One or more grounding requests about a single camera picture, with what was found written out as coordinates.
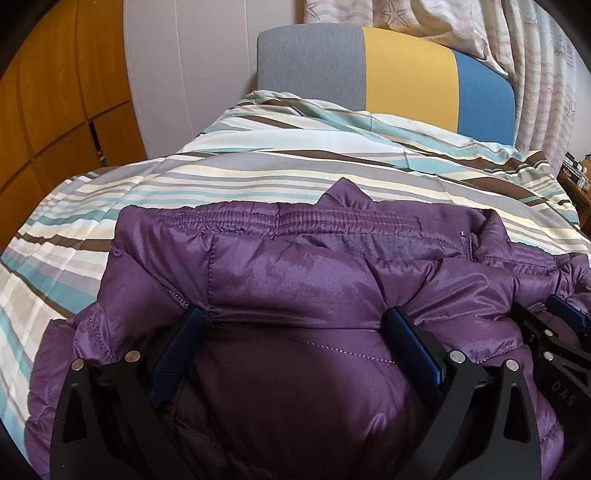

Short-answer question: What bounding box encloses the purple quilted down jacket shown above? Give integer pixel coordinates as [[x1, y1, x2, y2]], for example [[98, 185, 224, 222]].
[[24, 179, 590, 479]]

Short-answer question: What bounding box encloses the striped bed duvet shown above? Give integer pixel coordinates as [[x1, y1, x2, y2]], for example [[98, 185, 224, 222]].
[[1, 91, 590, 475]]

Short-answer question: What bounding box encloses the wooden wardrobe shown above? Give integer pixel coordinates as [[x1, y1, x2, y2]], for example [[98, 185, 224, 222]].
[[1, 1, 147, 245]]

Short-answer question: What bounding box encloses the pink patterned curtain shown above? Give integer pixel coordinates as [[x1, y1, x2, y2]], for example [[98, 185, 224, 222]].
[[304, 0, 576, 172]]

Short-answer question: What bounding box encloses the wooden side table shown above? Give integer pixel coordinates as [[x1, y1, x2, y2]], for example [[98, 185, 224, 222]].
[[558, 153, 590, 236]]

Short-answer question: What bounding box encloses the grey yellow blue headboard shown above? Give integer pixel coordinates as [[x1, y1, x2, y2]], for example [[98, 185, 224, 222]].
[[256, 23, 515, 145]]

